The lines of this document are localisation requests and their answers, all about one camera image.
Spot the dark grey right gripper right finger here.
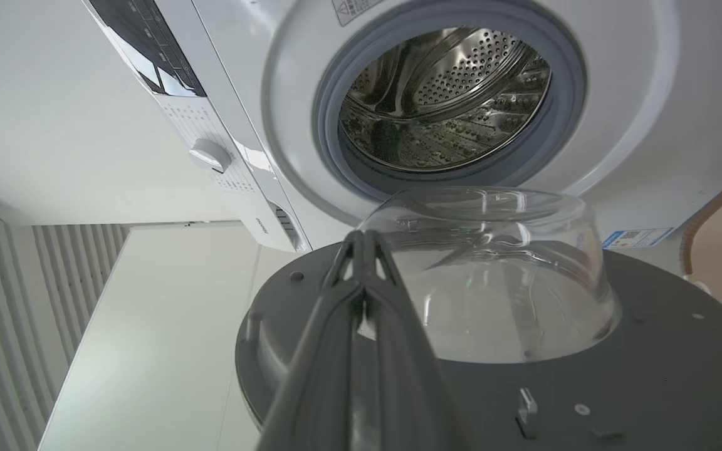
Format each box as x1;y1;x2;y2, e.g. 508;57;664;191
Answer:
361;231;474;451

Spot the white cabinet panel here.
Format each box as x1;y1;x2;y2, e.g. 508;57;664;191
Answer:
36;220;311;451

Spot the white program dial knob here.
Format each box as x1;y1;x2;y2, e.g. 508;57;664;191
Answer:
188;138;233;174

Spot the white front-loading washing machine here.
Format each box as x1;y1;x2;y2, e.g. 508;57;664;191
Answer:
82;0;722;252

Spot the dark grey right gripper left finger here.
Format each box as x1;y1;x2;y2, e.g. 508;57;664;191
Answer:
256;231;368;451

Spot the white ribbed radiator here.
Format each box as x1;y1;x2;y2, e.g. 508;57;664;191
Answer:
0;223;130;451

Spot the blue energy label sticker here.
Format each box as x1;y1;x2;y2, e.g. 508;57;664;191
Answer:
600;227;675;250

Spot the grey washing machine door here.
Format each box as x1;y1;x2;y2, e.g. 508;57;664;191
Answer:
234;187;722;451

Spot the beige corrugated drain hose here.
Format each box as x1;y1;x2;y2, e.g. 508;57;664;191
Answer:
678;160;722;295

